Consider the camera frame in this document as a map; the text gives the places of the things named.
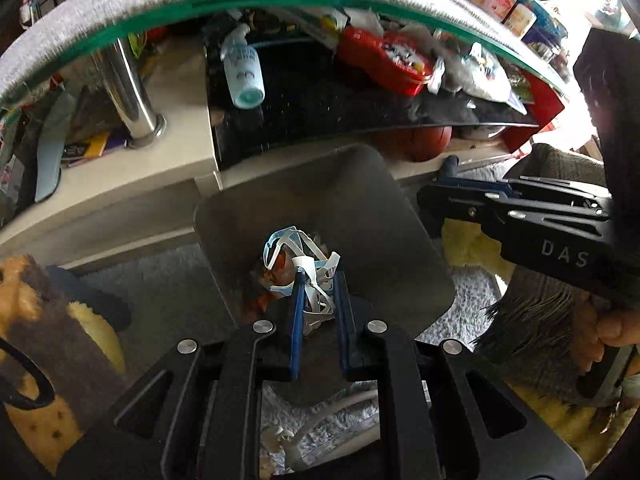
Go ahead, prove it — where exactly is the chrome table leg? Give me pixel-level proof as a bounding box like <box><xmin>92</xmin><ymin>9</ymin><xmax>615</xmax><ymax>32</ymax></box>
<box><xmin>92</xmin><ymin>38</ymin><xmax>167</xmax><ymax>148</ymax></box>

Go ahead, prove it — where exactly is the dark trash bin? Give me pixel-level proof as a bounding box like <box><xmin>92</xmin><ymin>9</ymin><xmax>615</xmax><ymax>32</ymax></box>
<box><xmin>194</xmin><ymin>145</ymin><xmax>454</xmax><ymax>338</ymax></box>

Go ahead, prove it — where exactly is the blue white face mask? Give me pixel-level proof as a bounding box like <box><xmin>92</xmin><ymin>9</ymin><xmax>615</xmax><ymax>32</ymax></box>
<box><xmin>259</xmin><ymin>226</ymin><xmax>341</xmax><ymax>336</ymax></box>

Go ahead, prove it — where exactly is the pale blue spray bottle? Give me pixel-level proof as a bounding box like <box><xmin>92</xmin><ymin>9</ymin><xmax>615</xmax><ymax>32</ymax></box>
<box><xmin>220</xmin><ymin>24</ymin><xmax>265</xmax><ymax>110</ymax></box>

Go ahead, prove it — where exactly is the basketball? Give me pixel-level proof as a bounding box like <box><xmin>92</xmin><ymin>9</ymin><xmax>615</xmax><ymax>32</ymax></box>
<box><xmin>372</xmin><ymin>126</ymin><xmax>451</xmax><ymax>162</ymax></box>

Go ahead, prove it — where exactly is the red snack tin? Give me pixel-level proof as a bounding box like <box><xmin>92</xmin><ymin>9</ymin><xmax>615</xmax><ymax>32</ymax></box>
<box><xmin>337</xmin><ymin>26</ymin><xmax>434</xmax><ymax>96</ymax></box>

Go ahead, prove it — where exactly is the person right hand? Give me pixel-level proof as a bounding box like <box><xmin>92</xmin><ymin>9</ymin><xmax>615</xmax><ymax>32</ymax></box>
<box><xmin>572</xmin><ymin>290</ymin><xmax>639</xmax><ymax>373</ymax></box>

